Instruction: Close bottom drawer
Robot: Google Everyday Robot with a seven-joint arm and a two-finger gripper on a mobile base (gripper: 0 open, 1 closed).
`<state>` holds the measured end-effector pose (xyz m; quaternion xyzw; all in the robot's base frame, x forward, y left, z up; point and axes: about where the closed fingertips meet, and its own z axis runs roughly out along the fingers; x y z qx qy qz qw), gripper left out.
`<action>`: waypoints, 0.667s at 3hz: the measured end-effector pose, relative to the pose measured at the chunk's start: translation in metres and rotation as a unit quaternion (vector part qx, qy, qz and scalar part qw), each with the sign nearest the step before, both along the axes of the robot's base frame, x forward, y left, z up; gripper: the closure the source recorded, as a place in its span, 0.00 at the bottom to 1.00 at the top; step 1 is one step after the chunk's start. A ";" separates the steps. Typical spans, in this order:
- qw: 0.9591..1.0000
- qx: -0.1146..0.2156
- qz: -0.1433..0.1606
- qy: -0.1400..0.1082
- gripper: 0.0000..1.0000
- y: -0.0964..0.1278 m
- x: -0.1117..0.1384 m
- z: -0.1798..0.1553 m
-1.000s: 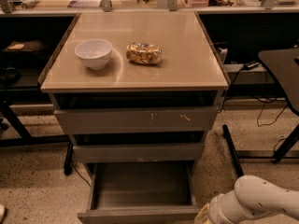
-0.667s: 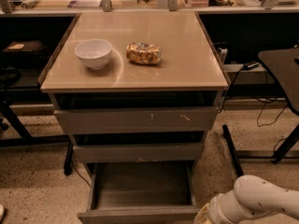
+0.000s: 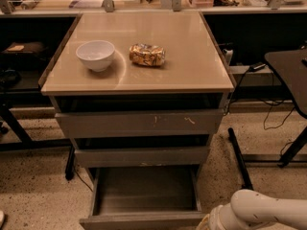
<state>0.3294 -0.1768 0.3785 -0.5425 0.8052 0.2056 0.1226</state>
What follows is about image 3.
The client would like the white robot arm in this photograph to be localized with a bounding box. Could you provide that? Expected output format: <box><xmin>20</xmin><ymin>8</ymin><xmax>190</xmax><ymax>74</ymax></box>
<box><xmin>196</xmin><ymin>190</ymin><xmax>307</xmax><ymax>230</ymax></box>

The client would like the grey middle drawer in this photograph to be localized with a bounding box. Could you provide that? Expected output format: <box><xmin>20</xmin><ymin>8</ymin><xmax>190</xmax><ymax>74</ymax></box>
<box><xmin>75</xmin><ymin>147</ymin><xmax>209</xmax><ymax>168</ymax></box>

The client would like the grey drawer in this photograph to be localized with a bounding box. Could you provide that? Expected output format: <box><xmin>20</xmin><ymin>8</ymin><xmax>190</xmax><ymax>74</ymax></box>
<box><xmin>75</xmin><ymin>147</ymin><xmax>209</xmax><ymax>168</ymax></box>
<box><xmin>56</xmin><ymin>109</ymin><xmax>223</xmax><ymax>138</ymax></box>

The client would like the grey top drawer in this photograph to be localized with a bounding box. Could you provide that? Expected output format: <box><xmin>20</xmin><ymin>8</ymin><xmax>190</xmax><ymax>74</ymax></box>
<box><xmin>56</xmin><ymin>109</ymin><xmax>223</xmax><ymax>138</ymax></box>

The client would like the grey drawer cabinet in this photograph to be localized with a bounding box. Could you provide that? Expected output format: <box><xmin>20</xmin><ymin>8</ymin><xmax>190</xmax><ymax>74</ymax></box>
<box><xmin>42</xmin><ymin>11</ymin><xmax>233</xmax><ymax>173</ymax></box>

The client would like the black bar on floor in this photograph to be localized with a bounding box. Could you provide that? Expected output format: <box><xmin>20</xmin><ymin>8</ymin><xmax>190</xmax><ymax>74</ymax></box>
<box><xmin>228</xmin><ymin>127</ymin><xmax>253</xmax><ymax>190</ymax></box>

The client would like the black power adapter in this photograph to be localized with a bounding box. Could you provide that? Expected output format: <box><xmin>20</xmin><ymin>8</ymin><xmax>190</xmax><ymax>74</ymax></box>
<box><xmin>248</xmin><ymin>62</ymin><xmax>266</xmax><ymax>72</ymax></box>

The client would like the crushed golden snack bag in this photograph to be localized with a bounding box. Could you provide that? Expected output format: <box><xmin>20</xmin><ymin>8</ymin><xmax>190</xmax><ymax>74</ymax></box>
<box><xmin>130</xmin><ymin>43</ymin><xmax>166</xmax><ymax>67</ymax></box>

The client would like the black table leg left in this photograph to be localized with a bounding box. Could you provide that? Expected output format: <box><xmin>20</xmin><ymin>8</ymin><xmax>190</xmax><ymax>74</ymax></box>
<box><xmin>0</xmin><ymin>104</ymin><xmax>71</xmax><ymax>151</ymax></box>

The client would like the white bowl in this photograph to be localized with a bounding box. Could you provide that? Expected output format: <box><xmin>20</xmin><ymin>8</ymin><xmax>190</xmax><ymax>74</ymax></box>
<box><xmin>76</xmin><ymin>40</ymin><xmax>115</xmax><ymax>72</ymax></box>

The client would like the white shoe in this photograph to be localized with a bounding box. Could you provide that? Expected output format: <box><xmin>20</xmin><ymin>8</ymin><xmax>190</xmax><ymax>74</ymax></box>
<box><xmin>0</xmin><ymin>211</ymin><xmax>5</xmax><ymax>228</ymax></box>

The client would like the dark box on shelf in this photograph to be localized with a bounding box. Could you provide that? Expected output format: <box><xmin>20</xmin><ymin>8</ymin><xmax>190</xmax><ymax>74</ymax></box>
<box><xmin>1</xmin><ymin>41</ymin><xmax>47</xmax><ymax>58</ymax></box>

